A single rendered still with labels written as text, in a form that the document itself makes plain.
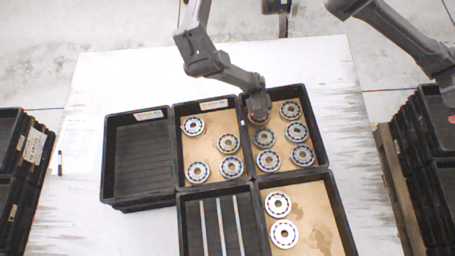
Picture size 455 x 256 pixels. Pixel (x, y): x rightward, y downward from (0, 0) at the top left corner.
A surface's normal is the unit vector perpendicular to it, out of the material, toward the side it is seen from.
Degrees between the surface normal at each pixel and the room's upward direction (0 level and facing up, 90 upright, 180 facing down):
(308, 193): 0
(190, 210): 0
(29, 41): 0
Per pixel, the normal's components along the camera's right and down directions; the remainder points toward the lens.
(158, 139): -0.09, -0.46
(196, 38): -0.24, 0.51
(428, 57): -0.05, 0.87
